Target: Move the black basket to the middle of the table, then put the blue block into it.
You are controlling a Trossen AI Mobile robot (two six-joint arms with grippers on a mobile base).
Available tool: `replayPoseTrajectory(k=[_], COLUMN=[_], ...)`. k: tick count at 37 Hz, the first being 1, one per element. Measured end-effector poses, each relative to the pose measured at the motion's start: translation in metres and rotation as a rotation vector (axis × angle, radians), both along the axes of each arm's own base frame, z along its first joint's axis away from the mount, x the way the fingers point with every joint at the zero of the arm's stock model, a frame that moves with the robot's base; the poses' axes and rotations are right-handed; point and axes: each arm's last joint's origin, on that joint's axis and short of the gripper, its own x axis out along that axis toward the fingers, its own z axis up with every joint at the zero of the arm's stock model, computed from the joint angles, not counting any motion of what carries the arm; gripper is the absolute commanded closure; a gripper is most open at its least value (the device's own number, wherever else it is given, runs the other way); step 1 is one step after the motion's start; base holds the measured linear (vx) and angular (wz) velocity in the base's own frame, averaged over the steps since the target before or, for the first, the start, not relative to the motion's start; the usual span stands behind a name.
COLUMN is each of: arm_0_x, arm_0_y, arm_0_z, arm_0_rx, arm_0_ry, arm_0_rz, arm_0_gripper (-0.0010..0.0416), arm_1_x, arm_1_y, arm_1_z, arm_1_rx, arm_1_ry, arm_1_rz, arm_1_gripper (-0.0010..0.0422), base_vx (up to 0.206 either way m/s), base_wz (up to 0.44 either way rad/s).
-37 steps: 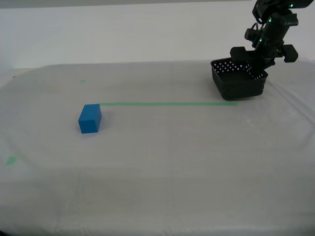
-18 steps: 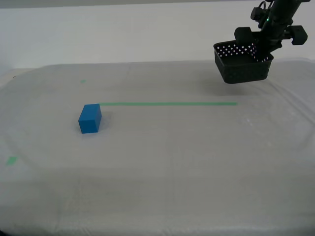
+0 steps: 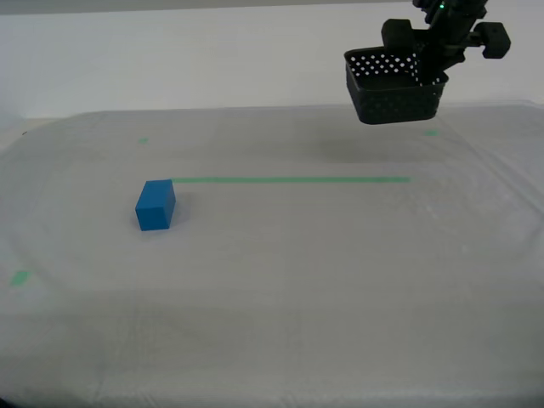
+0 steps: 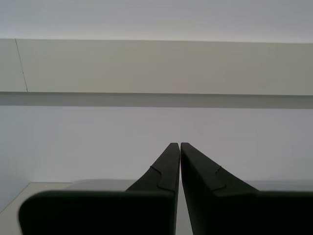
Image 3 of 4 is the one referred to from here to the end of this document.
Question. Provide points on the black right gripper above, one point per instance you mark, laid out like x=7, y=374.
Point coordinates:
x=450, y=32

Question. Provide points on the black perforated plastic basket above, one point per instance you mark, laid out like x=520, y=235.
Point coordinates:
x=395, y=106

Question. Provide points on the blue rectangular block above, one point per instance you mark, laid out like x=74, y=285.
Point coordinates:
x=155, y=208

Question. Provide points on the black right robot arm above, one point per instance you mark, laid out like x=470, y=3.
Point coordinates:
x=459, y=8

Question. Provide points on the long green tape strip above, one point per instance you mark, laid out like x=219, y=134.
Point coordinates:
x=289, y=180

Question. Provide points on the translucent white table cover sheet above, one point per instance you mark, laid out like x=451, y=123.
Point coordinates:
x=272, y=276

